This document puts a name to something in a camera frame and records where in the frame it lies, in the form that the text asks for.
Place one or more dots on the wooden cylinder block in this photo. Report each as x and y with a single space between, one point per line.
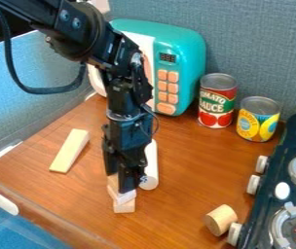
221 220

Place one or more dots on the flat wooden block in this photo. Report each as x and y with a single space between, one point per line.
69 150

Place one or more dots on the red tomato sauce can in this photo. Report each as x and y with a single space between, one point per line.
217 100

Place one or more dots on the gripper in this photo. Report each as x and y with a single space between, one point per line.
126 139

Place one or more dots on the yellow can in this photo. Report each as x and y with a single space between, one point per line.
257 121

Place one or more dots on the teal toy microwave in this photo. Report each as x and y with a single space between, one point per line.
182 45

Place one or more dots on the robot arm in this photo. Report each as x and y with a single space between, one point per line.
81 29

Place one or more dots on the white cylinder block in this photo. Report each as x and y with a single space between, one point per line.
151 168

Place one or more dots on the wooden cube with hole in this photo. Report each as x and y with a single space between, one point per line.
126 197

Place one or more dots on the toy stove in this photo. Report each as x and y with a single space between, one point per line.
285 194

